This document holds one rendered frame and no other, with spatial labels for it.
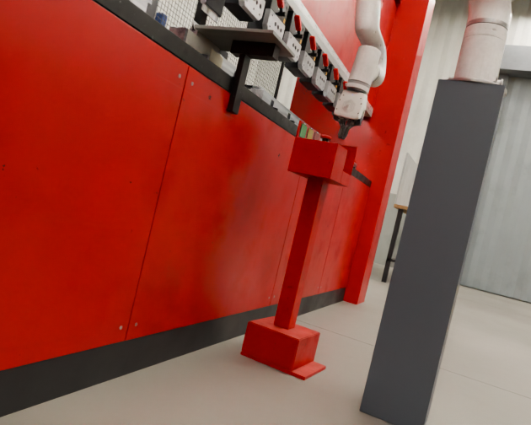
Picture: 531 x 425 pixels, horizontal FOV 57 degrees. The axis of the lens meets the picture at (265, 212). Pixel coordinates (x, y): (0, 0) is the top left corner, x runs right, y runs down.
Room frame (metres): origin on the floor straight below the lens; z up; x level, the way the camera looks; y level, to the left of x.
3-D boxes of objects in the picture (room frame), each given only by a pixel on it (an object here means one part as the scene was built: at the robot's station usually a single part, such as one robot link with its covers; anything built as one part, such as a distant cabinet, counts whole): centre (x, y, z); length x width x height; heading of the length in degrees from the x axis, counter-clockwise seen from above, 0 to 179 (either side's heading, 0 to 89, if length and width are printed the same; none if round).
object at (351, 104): (1.75, -0.22, 0.95); 0.10 x 0.07 x 0.11; 62
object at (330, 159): (1.73, -0.16, 0.75); 0.20 x 0.16 x 0.18; 152
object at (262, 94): (2.69, -0.19, 0.92); 1.68 x 0.06 x 0.10; 156
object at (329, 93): (2.61, -0.16, 1.24); 0.15 x 0.09 x 0.17; 156
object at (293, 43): (2.06, 0.08, 1.24); 0.15 x 0.09 x 0.17; 156
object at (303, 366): (1.71, -0.18, 0.06); 0.25 x 0.20 x 0.12; 62
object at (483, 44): (1.46, -0.52, 1.09); 0.19 x 0.19 x 0.18
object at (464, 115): (1.46, -0.52, 0.50); 0.18 x 0.18 x 1.00; 65
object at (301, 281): (1.73, -0.16, 0.39); 0.06 x 0.06 x 0.54; 62
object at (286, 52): (1.47, 0.18, 1.00); 0.26 x 0.18 x 0.01; 66
